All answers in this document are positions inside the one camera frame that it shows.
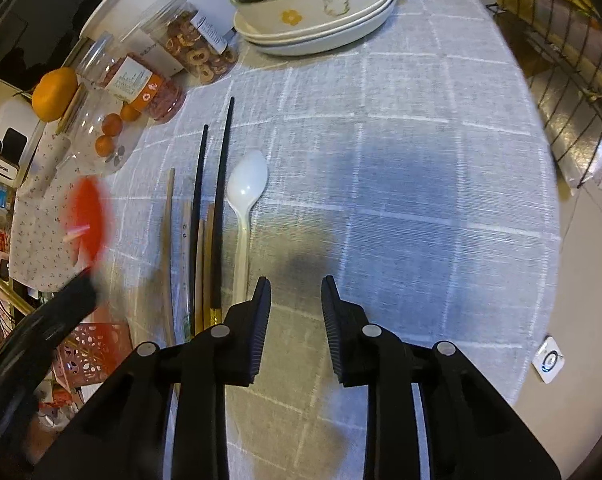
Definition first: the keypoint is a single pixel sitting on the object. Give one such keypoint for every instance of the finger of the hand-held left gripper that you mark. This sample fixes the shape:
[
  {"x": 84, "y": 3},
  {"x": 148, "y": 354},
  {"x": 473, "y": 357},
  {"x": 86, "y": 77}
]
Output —
[{"x": 73, "y": 295}]

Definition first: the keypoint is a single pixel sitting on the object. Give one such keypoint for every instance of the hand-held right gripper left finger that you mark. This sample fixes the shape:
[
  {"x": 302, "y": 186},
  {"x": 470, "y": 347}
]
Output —
[{"x": 261, "y": 325}]

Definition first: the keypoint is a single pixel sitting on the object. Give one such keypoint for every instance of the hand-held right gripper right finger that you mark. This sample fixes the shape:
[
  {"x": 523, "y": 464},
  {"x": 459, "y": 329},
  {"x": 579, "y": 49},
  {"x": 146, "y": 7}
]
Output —
[{"x": 332, "y": 325}]

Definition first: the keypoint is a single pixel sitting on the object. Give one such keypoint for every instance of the pink perforated utensil holder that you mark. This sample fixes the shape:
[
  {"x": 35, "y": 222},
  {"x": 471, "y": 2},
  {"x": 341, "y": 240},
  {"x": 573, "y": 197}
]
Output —
[{"x": 96, "y": 355}]

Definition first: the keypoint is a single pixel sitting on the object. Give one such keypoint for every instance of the wooden chopstick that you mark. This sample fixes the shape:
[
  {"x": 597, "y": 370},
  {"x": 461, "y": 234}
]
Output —
[
  {"x": 170, "y": 240},
  {"x": 199, "y": 260},
  {"x": 209, "y": 240}
]

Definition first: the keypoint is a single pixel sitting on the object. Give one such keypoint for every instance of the black chopstick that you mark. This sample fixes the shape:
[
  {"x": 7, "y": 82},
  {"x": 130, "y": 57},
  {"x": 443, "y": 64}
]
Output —
[
  {"x": 223, "y": 185},
  {"x": 201, "y": 195}
]

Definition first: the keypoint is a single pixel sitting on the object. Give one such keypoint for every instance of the white plastic spoon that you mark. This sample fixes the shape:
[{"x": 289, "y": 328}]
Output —
[{"x": 248, "y": 177}]

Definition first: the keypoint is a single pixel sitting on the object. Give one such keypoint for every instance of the red floral cabinet cloth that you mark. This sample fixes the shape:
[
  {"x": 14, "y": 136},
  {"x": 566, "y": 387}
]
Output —
[{"x": 36, "y": 225}]

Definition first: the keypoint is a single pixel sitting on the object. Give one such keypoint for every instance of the red blurred round object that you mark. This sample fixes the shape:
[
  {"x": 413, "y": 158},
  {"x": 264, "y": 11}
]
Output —
[{"x": 87, "y": 210}]

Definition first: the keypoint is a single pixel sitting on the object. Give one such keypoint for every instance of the grey checked tablecloth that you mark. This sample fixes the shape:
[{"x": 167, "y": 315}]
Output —
[{"x": 381, "y": 185}]

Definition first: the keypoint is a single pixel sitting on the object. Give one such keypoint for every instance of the small kumquat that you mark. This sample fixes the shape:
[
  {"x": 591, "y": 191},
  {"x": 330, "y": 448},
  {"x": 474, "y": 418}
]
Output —
[
  {"x": 104, "y": 146},
  {"x": 113, "y": 124},
  {"x": 130, "y": 112}
]

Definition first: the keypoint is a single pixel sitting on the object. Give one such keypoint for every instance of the glass jar with wooden lid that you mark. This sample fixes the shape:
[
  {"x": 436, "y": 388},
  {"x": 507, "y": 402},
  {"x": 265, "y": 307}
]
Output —
[{"x": 88, "y": 130}]

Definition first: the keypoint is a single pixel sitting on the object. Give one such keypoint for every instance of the large orange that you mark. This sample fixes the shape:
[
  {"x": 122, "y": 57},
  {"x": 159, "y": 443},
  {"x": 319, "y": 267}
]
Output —
[{"x": 54, "y": 94}]

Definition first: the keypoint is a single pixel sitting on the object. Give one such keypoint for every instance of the white square device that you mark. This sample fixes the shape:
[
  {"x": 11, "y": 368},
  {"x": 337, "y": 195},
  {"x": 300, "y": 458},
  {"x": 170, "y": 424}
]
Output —
[{"x": 549, "y": 359}]

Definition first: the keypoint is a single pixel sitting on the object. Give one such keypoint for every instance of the clear jar of red snacks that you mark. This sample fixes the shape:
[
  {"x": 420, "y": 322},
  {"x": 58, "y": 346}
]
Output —
[{"x": 146, "y": 85}]

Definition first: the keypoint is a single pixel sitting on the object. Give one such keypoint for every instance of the white plate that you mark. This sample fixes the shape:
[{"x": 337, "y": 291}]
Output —
[
  {"x": 366, "y": 22},
  {"x": 301, "y": 49}
]

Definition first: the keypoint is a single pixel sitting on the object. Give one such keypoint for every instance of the black microwave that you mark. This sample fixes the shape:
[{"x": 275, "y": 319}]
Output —
[{"x": 31, "y": 10}]

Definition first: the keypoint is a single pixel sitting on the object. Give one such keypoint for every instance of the flower print bowl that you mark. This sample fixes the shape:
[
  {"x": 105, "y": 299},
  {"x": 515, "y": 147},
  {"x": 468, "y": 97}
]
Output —
[{"x": 331, "y": 2}]

